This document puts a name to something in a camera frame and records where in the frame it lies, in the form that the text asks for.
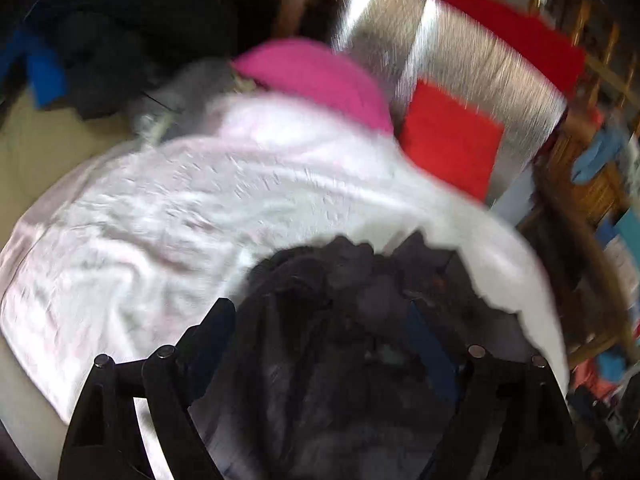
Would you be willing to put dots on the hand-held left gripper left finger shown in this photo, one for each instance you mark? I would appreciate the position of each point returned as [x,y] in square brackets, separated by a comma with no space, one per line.
[205,350]

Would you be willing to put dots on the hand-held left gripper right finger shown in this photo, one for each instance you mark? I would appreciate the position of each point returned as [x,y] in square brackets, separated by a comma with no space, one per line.
[432,355]

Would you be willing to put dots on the black quilted jacket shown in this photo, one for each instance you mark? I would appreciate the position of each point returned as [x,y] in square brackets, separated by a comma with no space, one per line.
[325,360]

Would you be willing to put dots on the pile of dark clothes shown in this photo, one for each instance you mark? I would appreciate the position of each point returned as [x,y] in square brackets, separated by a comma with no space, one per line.
[125,25]

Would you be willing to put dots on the white blanket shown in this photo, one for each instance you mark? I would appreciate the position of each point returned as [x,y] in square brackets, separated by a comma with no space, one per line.
[175,220]

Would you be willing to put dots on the red pillow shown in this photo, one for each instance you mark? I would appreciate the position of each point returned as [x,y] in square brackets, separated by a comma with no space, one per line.
[450,145]

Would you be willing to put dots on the light blue cloth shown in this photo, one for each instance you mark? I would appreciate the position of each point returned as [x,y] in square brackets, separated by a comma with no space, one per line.
[597,157]

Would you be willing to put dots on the grey cloth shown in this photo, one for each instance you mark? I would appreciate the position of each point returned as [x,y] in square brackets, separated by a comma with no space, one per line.
[195,90]

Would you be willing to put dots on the magenta pink cloth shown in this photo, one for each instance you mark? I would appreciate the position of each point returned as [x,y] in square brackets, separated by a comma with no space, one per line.
[320,75]

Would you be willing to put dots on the red cloth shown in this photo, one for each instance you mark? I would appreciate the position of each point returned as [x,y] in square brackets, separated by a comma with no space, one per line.
[525,40]

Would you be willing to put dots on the wooden shelf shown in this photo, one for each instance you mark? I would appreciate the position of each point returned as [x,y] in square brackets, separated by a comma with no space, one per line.
[600,67]

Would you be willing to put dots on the wooden desk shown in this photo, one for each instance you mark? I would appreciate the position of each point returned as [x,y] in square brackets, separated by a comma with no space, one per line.
[295,5]

